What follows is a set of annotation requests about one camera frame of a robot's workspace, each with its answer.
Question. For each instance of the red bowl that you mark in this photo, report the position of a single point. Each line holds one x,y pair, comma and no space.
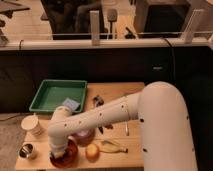
68,158

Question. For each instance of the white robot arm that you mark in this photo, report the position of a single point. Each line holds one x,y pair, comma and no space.
166,136

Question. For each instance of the dark scissors tool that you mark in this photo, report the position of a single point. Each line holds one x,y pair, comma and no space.
98,101

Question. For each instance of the metal spoon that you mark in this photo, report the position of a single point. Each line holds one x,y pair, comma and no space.
126,129

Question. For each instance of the green plastic tray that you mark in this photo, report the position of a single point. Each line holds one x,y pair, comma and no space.
52,93

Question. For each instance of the yellow apple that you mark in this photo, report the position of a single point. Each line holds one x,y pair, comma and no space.
92,151

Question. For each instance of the white paper cup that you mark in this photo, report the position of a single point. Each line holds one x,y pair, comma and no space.
32,125

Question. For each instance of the small metal cup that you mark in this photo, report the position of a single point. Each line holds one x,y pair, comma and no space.
28,151

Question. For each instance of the white horizontal rail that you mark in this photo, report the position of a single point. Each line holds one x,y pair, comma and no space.
103,44

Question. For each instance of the white post left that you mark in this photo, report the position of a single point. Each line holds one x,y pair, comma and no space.
95,27

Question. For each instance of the white post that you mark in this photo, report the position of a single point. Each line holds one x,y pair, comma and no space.
95,27
188,34

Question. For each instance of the white post right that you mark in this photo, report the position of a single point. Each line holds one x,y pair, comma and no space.
188,34

